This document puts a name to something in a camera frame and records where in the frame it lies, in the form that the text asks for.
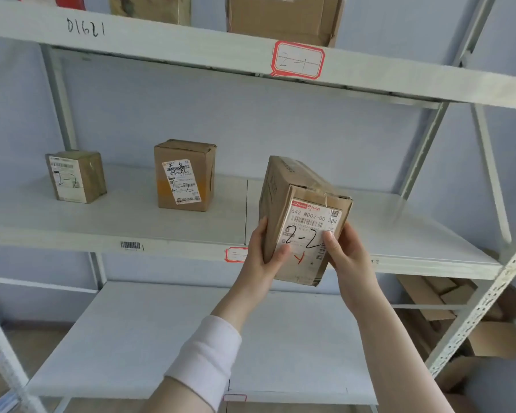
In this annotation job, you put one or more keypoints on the person's right forearm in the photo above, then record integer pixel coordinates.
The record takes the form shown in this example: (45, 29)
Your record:
(395, 365)

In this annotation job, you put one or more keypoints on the pile of empty cardboard boxes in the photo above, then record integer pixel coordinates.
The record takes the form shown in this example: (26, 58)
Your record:
(499, 339)

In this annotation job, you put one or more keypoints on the red parcel box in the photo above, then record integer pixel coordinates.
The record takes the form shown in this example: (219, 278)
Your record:
(69, 0)

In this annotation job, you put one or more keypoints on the long brown box 2-2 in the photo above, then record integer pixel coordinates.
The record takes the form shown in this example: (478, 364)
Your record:
(279, 189)

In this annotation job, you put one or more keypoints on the red-bordered label sticker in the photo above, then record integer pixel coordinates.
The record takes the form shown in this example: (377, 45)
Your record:
(236, 255)
(299, 60)
(235, 398)

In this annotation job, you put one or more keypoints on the brown taped box marked 2-1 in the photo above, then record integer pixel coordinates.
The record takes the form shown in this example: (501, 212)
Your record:
(155, 8)

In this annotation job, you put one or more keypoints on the large cardboard box red tape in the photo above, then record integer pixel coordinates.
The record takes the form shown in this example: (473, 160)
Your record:
(275, 17)

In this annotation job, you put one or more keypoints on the white metal shelf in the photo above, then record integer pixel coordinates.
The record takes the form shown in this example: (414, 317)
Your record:
(155, 42)

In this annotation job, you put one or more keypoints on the small yellow-taped box marked 2-2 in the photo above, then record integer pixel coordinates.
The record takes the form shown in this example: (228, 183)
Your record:
(94, 172)

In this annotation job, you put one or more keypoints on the person's right hand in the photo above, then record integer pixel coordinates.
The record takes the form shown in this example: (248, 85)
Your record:
(357, 279)

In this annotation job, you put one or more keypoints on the person's left hand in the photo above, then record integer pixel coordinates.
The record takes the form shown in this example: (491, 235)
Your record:
(253, 283)

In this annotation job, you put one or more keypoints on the brown box yellow tape 2-2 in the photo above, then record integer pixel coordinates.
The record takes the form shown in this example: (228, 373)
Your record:
(206, 176)

